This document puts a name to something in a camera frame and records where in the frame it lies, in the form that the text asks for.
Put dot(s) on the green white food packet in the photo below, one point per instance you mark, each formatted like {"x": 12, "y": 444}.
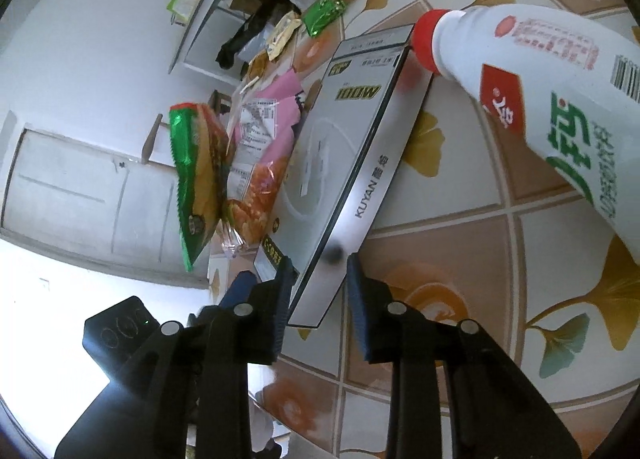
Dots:
{"x": 182, "y": 4}

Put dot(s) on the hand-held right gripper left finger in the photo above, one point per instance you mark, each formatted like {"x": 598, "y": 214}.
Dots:
{"x": 282, "y": 309}

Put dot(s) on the white door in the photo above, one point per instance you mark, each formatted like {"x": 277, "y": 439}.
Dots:
{"x": 75, "y": 199}

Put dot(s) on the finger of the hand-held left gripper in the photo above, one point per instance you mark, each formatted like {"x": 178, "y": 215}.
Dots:
{"x": 239, "y": 289}

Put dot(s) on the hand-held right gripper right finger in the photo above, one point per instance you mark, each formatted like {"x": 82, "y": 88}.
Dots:
{"x": 361, "y": 309}

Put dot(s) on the white yellow packet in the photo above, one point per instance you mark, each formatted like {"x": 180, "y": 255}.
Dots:
{"x": 282, "y": 36}

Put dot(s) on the orange clear snack packet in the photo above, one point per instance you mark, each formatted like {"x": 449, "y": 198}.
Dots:
{"x": 255, "y": 204}

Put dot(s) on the wooden chair with dark seat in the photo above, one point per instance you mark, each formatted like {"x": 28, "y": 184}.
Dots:
{"x": 149, "y": 141}

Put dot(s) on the small green foil packet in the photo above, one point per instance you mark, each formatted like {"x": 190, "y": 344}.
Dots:
{"x": 322, "y": 14}

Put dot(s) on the black cloth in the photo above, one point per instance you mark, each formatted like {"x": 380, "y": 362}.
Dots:
{"x": 240, "y": 39}

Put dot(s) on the patterned tablecloth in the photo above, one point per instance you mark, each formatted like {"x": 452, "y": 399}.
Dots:
{"x": 450, "y": 264}

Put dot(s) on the green snack packet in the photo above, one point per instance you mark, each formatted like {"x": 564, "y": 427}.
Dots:
{"x": 187, "y": 179}

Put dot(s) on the white milk drink bottle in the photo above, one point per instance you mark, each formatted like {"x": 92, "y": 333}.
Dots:
{"x": 550, "y": 89}

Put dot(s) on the silver cardboard box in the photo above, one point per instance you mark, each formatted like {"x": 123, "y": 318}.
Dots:
{"x": 325, "y": 164}

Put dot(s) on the pink white plastic packet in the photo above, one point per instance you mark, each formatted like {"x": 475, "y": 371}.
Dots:
{"x": 280, "y": 139}

